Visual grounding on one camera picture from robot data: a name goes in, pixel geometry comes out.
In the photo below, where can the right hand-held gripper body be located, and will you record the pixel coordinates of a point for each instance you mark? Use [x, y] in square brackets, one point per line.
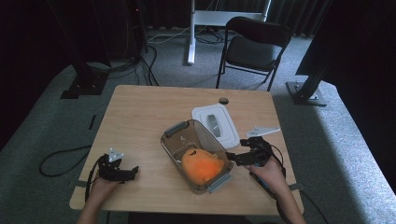
[261, 152]

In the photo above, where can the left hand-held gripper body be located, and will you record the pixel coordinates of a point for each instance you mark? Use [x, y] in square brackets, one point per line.
[110, 171]

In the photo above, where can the white box lid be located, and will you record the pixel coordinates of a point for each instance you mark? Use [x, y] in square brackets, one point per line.
[225, 124]

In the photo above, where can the orange plush mango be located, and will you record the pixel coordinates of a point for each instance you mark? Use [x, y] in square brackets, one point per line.
[202, 166]

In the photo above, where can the transparent brown storage box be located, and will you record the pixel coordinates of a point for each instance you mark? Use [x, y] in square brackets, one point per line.
[183, 140]

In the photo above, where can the person's left hand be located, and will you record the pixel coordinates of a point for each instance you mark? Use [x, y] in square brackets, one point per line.
[102, 191]

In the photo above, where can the person's right hand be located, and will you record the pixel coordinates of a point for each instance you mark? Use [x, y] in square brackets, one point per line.
[271, 175]

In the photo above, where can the black tape strip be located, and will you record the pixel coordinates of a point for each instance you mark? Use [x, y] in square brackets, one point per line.
[92, 122]

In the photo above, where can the black metal stand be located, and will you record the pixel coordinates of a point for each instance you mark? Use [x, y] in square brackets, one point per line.
[306, 93]
[84, 84]

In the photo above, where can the black folding chair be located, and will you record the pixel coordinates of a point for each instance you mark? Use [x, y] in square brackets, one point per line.
[250, 51]

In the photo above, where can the dark equipment rack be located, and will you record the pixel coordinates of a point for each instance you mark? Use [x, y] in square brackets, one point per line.
[124, 28]

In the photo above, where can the white desk frame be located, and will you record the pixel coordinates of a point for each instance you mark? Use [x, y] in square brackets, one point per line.
[214, 17]

